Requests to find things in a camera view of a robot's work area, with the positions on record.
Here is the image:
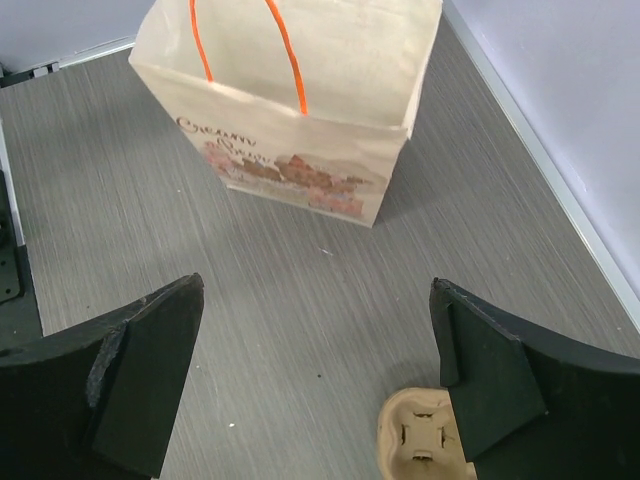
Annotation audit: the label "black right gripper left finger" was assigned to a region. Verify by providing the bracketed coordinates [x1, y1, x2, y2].
[1, 273, 204, 479]

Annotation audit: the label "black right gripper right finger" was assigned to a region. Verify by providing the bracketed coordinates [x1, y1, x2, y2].
[429, 279, 639, 479]

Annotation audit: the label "cream paper bag orange handles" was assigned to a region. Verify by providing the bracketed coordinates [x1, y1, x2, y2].
[129, 0, 442, 227]

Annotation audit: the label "brown pulp cup carrier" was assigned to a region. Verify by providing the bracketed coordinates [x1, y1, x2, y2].
[377, 387, 477, 480]

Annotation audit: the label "aluminium frame rail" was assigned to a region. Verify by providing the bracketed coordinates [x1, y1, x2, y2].
[443, 1, 639, 327]

